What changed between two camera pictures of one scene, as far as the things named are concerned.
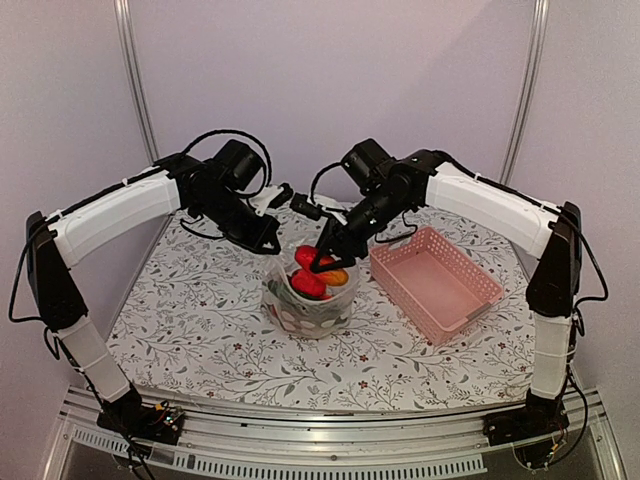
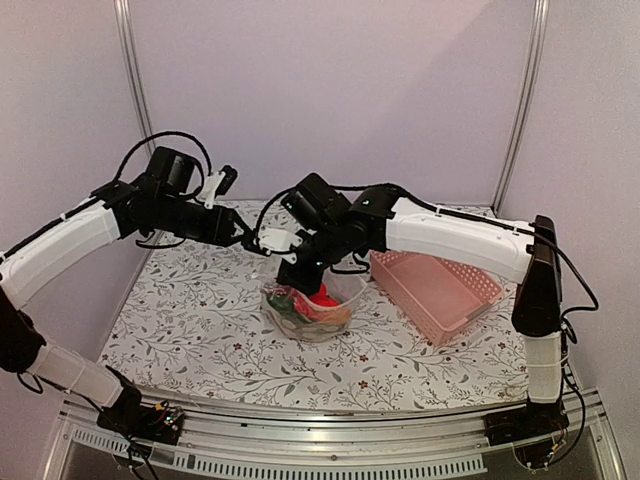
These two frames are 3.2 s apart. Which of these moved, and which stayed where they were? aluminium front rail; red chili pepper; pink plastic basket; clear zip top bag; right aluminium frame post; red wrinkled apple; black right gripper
Moved: red wrinkled apple; red chili pepper; black right gripper
Stayed: aluminium front rail; right aluminium frame post; pink plastic basket; clear zip top bag
